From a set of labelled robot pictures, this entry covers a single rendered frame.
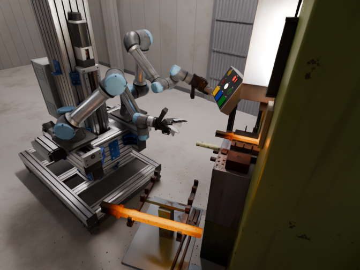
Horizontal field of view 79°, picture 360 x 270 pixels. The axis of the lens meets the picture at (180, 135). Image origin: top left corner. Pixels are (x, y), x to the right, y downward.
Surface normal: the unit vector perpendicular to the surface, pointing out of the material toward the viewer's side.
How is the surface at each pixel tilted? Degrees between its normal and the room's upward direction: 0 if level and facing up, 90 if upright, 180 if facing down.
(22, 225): 0
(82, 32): 90
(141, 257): 0
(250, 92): 90
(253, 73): 90
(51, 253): 0
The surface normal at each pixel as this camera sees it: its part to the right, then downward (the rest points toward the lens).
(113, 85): 0.36, 0.46
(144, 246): 0.03, -0.83
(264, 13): -0.36, 0.51
